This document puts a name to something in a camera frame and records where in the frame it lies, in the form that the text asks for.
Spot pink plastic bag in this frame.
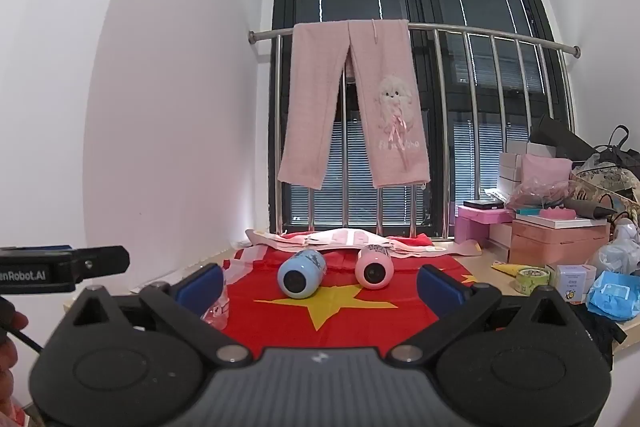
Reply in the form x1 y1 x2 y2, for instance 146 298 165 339
505 154 574 208

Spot black cable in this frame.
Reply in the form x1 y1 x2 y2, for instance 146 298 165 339
0 297 45 352

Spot blue cup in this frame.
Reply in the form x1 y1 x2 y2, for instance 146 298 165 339
277 249 327 299

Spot small white box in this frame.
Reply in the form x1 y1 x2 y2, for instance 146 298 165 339
556 264 599 306

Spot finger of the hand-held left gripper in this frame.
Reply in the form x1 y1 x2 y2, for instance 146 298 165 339
74 246 131 281

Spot small pink box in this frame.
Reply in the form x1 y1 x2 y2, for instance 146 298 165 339
454 207 516 244

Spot stack of white boxes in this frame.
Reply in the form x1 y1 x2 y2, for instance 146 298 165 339
497 152 524 196

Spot pink cup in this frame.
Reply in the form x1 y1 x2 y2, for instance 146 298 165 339
355 244 394 291

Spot black cloth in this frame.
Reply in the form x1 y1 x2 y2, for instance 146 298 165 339
575 302 629 369

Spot metal railing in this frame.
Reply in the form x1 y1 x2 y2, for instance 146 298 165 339
248 22 582 242

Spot blue packet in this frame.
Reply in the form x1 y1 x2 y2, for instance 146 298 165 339
586 271 640 323

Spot red cloth with yellow stars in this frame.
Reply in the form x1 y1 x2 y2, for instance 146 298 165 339
222 232 497 349

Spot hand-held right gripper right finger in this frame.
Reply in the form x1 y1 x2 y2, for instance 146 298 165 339
389 264 573 367

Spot dark grey hair dryer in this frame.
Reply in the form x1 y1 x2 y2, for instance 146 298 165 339
562 197 619 221

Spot black bag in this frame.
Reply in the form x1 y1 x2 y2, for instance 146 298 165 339
529 114 632 164

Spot person's left hand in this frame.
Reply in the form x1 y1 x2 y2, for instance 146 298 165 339
0 309 31 413

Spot clear plastic bag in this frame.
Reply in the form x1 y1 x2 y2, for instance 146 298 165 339
585 237 640 279

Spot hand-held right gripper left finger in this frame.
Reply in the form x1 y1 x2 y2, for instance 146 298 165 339
72 263 253 367

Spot floral bag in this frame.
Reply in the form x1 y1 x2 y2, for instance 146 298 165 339
570 166 640 219

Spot pink pants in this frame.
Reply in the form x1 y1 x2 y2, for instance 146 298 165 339
277 19 432 191

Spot large pink box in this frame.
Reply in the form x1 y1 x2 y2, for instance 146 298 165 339
509 213 612 266

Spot green tape roll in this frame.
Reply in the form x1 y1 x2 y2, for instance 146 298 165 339
515 268 551 296

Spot white and pink garment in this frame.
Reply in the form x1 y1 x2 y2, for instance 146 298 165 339
245 228 483 261

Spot yellow cone wrapper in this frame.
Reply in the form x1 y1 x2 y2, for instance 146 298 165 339
491 260 532 278

